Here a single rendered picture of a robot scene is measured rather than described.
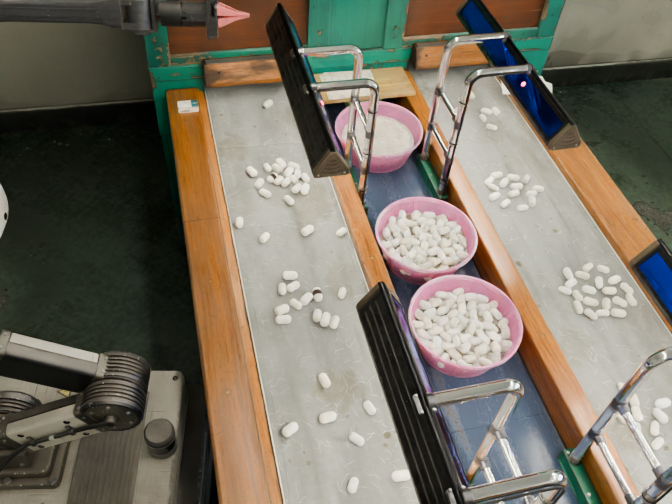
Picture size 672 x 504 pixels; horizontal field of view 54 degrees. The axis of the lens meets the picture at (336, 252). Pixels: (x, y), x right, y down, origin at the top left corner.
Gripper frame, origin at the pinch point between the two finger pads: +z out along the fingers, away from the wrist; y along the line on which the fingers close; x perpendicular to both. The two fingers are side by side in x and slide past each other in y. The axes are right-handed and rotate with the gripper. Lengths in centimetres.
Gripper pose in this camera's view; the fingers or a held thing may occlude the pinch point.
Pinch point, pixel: (245, 15)
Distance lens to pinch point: 166.6
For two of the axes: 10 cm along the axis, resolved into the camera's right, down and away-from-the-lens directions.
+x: 1.1, 4.9, -8.7
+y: -0.4, 8.7, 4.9
